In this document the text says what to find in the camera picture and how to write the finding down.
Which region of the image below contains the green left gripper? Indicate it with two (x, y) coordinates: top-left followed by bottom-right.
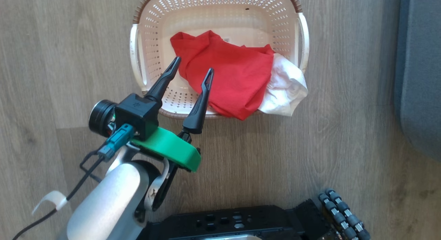
(131, 56), (214, 173)

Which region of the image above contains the red cloth garment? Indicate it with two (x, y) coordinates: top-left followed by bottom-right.
(170, 30), (276, 121)

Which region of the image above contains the white cloth garment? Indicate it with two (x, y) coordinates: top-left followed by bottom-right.
(258, 53), (308, 117)

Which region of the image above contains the grey fabric sofa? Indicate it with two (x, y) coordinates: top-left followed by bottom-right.
(394, 0), (441, 162)

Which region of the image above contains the cream perforated laundry basket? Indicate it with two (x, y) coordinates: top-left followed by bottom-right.
(130, 0), (310, 119)

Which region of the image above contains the white tape tab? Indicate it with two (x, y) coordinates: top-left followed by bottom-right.
(32, 190), (68, 216)

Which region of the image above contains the teal cable connector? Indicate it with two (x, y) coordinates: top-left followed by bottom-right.
(98, 124), (134, 161)

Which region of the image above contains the thin black cable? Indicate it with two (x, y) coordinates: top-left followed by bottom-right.
(12, 150), (105, 240)

